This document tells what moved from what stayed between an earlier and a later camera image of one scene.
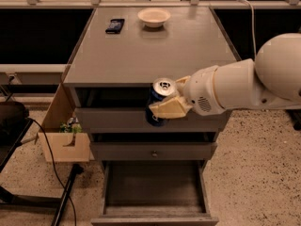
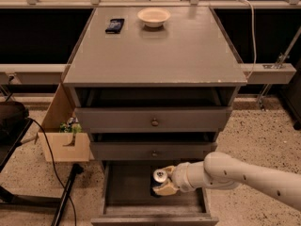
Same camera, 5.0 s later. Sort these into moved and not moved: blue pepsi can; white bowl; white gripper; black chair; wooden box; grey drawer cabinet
Moved: white gripper; blue pepsi can
Not moved: black chair; grey drawer cabinet; white bowl; wooden box
